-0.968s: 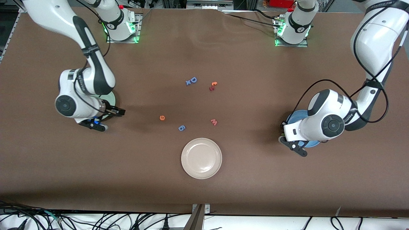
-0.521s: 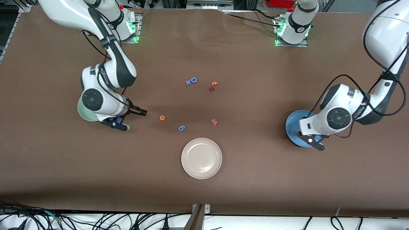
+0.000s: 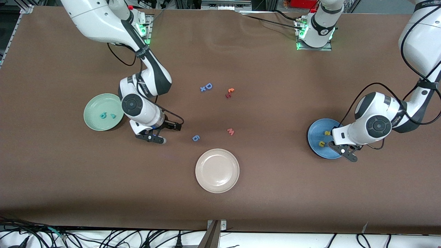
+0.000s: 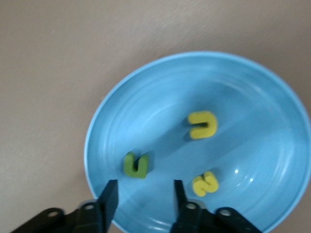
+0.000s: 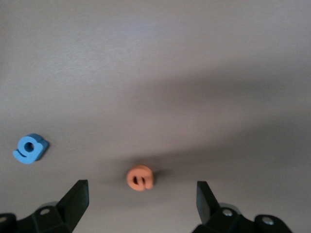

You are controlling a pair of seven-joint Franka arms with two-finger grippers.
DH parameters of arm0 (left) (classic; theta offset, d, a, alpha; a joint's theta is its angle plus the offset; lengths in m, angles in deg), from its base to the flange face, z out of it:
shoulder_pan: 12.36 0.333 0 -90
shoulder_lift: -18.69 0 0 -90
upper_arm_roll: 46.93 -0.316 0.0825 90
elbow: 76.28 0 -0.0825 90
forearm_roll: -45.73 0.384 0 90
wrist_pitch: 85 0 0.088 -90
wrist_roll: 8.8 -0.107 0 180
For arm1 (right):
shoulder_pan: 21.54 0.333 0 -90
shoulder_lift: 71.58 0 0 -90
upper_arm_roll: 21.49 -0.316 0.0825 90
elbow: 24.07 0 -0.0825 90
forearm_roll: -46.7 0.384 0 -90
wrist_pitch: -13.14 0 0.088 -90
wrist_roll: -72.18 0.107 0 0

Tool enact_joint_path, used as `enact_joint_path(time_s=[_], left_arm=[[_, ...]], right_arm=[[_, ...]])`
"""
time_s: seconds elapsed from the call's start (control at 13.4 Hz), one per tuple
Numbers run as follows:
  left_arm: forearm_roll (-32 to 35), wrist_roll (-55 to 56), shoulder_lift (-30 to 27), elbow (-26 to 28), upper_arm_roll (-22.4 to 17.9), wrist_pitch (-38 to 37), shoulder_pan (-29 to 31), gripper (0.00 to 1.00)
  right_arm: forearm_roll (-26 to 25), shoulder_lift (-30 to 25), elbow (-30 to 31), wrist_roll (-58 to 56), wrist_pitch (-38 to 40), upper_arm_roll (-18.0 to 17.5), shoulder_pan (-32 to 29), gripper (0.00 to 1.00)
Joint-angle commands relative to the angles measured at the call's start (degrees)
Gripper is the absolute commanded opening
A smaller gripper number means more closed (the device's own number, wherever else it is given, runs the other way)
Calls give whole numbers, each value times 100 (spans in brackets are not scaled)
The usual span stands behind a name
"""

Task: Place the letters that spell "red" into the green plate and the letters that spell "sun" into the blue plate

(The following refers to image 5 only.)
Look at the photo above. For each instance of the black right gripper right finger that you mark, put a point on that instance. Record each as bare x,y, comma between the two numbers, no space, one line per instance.
210,213

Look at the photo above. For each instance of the blue foam letter g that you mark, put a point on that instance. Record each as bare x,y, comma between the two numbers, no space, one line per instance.
23,155

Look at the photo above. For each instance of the orange foam letter e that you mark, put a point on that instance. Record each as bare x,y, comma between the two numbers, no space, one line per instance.
131,184

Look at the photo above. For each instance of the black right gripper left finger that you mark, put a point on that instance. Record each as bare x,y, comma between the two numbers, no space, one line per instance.
70,208

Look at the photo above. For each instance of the brown table cover mat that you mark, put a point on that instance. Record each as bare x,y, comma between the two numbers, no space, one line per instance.
145,72

